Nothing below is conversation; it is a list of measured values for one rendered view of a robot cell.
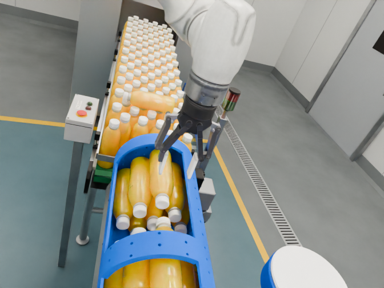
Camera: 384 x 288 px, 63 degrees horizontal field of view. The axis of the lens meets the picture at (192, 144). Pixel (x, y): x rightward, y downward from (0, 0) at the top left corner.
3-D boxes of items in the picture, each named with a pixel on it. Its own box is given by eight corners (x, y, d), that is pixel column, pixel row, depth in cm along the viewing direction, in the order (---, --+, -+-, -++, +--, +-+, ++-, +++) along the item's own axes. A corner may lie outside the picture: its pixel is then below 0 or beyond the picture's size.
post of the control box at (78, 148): (57, 266, 186) (75, 130, 131) (59, 260, 189) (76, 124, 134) (64, 267, 187) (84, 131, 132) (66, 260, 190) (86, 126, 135)
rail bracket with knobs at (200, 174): (177, 193, 135) (184, 175, 129) (176, 181, 141) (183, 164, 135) (199, 196, 138) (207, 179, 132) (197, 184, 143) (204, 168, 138)
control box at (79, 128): (63, 139, 124) (65, 118, 118) (72, 113, 140) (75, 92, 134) (89, 144, 127) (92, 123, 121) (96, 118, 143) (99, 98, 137)
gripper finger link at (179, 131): (194, 124, 72) (188, 122, 72) (164, 156, 77) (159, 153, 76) (192, 115, 75) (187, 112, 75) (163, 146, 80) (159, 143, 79)
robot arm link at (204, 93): (235, 89, 65) (224, 113, 68) (226, 71, 72) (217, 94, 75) (193, 79, 63) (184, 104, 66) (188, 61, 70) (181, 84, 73)
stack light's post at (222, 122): (163, 250, 217) (220, 119, 157) (163, 245, 221) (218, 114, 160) (168, 251, 218) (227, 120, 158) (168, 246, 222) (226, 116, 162)
